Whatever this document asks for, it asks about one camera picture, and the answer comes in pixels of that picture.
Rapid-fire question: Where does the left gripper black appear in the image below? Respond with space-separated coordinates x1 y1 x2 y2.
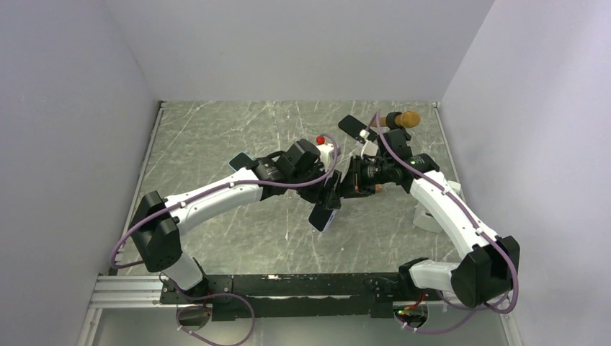
291 163 342 210

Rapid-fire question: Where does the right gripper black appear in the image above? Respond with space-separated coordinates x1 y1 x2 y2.
339 155 392 198

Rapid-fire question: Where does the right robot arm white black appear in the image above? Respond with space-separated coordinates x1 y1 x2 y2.
341 128 520 309

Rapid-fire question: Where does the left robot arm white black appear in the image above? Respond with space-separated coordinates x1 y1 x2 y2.
128 139 341 303

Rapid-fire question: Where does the black phone on table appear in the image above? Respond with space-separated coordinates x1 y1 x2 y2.
337 115 378 144

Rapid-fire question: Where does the white phone stand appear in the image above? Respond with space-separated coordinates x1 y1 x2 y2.
410 178 470 236

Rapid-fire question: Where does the phone in blue case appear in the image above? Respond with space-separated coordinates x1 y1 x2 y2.
228 152 254 172

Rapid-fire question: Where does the wooden microphone on black stand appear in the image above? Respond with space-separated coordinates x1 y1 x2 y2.
380 111 421 129

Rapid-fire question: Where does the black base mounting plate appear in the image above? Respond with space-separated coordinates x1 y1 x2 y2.
159 272 434 321

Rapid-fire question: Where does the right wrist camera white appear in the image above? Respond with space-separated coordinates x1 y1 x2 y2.
359 128 378 159

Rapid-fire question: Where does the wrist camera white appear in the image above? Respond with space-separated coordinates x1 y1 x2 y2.
359 128 378 159
316 136 334 169

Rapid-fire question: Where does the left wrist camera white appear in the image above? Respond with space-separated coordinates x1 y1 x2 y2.
316 136 334 169

